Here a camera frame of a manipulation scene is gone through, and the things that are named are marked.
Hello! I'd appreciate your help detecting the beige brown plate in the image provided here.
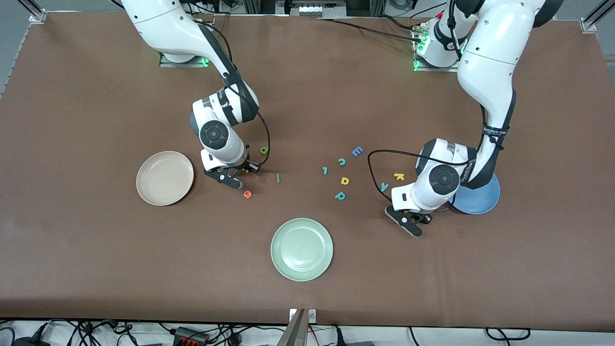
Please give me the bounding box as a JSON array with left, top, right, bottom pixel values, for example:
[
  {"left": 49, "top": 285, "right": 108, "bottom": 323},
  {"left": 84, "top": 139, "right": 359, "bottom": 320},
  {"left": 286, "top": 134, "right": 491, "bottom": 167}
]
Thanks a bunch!
[{"left": 136, "top": 151, "right": 195, "bottom": 206}]

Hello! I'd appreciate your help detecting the blue plate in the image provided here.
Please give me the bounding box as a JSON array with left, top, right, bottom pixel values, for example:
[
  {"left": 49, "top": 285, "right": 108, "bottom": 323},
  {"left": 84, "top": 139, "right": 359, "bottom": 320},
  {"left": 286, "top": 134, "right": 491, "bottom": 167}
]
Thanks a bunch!
[{"left": 451, "top": 173, "right": 501, "bottom": 215}]

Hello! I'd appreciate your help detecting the pale green plate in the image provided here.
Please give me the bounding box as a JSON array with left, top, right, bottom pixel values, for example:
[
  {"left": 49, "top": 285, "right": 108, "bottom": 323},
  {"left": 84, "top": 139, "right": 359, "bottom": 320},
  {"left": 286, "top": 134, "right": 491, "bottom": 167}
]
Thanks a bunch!
[{"left": 271, "top": 218, "right": 333, "bottom": 282}]

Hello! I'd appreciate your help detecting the grey connector device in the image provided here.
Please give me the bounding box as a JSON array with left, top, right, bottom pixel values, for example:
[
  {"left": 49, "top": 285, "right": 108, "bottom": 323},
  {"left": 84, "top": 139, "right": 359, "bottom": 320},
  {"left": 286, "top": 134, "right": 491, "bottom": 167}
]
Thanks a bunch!
[{"left": 276, "top": 0, "right": 347, "bottom": 19}]

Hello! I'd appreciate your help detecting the black orange power strip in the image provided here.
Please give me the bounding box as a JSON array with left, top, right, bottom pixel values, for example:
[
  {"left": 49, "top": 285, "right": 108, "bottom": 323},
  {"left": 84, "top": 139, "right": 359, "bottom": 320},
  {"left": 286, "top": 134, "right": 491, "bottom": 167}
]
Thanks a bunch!
[{"left": 172, "top": 327, "right": 210, "bottom": 346}]

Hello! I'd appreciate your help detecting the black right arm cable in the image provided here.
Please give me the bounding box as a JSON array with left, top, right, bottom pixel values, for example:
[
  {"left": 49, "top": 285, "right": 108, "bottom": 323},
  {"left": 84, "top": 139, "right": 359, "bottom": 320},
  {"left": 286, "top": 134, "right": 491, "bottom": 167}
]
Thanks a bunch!
[{"left": 195, "top": 19, "right": 271, "bottom": 169}]

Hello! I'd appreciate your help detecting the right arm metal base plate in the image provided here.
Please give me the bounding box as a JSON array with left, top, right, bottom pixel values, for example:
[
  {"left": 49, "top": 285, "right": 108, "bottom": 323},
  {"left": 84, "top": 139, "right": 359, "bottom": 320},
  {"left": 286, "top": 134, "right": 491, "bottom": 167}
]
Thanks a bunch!
[{"left": 160, "top": 53, "right": 210, "bottom": 68}]

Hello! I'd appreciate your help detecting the black floor cable loop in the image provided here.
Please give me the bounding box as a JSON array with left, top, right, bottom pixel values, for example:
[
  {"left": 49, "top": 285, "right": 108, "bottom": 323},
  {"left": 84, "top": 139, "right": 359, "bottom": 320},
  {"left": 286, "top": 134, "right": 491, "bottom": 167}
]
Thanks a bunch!
[{"left": 484, "top": 327, "right": 532, "bottom": 342}]

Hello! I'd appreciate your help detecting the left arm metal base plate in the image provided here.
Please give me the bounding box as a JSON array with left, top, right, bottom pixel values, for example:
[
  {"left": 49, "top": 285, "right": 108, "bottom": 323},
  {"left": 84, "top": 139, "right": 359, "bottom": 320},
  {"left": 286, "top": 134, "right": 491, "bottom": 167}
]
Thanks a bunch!
[{"left": 412, "top": 29, "right": 462, "bottom": 73}]

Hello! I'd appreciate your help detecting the grey camera stand pole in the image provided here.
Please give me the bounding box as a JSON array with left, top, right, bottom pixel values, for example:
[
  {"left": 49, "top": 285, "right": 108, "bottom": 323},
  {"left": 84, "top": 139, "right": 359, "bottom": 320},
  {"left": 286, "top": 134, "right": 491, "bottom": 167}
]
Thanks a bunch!
[{"left": 277, "top": 309, "right": 308, "bottom": 346}]

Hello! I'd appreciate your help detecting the black table cable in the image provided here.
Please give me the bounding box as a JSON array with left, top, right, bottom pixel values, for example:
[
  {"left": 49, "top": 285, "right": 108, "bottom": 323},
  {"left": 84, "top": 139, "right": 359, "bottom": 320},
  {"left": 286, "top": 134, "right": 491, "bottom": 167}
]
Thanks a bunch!
[{"left": 315, "top": 16, "right": 423, "bottom": 43}]

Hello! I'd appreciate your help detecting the aluminium frame post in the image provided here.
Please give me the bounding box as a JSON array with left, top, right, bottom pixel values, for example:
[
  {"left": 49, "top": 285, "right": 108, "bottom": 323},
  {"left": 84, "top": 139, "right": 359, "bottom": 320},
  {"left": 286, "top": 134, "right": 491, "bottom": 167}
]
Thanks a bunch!
[
  {"left": 19, "top": 0, "right": 49, "bottom": 25},
  {"left": 579, "top": 0, "right": 615, "bottom": 33}
]

